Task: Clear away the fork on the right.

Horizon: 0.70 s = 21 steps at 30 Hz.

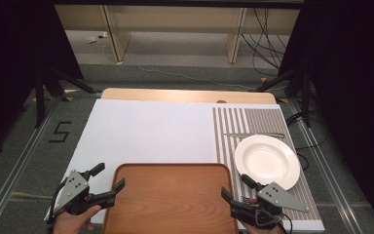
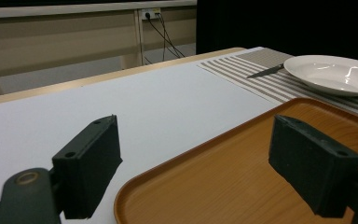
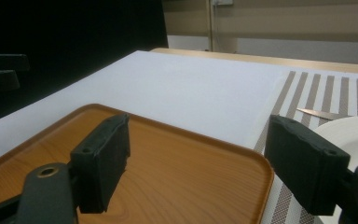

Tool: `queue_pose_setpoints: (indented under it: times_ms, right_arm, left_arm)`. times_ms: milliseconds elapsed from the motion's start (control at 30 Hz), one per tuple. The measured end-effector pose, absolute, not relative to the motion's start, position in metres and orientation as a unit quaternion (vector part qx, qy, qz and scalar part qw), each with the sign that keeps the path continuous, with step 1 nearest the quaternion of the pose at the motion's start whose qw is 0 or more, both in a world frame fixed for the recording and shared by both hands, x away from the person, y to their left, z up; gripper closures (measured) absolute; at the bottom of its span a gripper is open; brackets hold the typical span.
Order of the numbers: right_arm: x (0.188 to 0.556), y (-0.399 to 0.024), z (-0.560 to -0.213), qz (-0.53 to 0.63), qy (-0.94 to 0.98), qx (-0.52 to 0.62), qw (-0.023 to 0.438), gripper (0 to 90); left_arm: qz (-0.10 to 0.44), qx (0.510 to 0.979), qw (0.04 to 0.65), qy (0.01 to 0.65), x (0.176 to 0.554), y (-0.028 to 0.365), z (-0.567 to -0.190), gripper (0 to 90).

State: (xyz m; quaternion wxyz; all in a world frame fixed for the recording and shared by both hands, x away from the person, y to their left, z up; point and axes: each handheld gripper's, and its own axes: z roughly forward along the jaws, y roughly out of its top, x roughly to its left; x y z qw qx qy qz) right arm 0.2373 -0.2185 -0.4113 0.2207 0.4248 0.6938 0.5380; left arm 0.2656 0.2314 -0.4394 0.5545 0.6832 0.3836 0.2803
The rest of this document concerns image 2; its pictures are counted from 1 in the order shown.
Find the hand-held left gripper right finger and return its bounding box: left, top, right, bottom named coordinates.
left=268, top=114, right=358, bottom=218

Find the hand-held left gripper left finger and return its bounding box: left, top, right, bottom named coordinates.
left=51, top=114, right=124, bottom=220

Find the wooden tray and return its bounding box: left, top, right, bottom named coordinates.
left=114, top=97, right=358, bottom=224

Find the white plate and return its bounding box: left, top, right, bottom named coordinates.
left=282, top=54, right=358, bottom=97

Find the striped placemat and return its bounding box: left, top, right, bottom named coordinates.
left=198, top=47, right=358, bottom=122

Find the knife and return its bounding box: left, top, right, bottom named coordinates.
left=246, top=63, right=285, bottom=79

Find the black cable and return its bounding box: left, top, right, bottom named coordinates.
left=156, top=12, right=186, bottom=62
left=145, top=12, right=181, bottom=60

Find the wall power socket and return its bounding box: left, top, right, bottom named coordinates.
left=141, top=7, right=162, bottom=21

